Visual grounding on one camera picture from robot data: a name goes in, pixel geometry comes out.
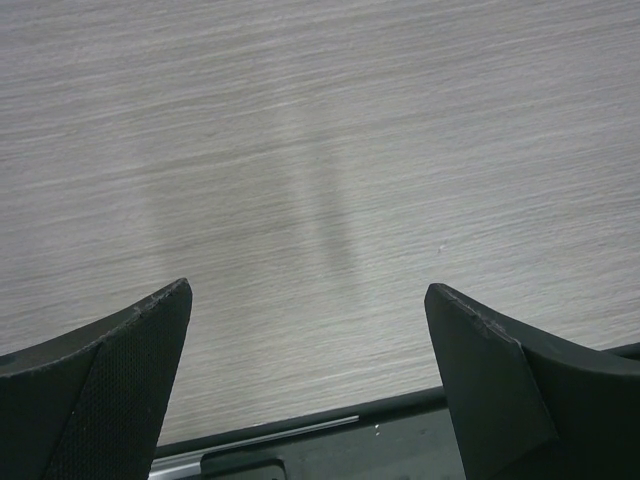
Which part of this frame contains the aluminium rail frame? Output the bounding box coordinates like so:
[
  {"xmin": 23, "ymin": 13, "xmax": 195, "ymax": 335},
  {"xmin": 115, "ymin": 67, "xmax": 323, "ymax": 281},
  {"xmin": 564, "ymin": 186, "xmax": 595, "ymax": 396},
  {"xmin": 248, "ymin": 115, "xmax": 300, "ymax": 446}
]
[{"xmin": 149, "ymin": 415, "xmax": 359, "ymax": 479}]

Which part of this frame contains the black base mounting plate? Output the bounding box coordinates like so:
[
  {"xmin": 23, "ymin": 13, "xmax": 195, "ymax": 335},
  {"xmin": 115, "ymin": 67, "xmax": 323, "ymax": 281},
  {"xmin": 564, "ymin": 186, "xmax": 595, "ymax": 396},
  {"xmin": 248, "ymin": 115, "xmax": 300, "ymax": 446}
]
[{"xmin": 154, "ymin": 387, "xmax": 470, "ymax": 479}]

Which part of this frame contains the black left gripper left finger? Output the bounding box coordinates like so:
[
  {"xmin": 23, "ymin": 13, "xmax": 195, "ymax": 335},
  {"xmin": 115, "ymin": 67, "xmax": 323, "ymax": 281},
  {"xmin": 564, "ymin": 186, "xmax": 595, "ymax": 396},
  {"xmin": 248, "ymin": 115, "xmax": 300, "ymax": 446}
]
[{"xmin": 1, "ymin": 279, "xmax": 192, "ymax": 479}]

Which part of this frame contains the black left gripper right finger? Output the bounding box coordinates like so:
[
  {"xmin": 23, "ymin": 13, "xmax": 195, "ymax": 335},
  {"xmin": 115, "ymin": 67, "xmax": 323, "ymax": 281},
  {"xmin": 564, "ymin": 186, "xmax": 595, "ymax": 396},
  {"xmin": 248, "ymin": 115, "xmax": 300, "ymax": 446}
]
[{"xmin": 424, "ymin": 283, "xmax": 639, "ymax": 479}]

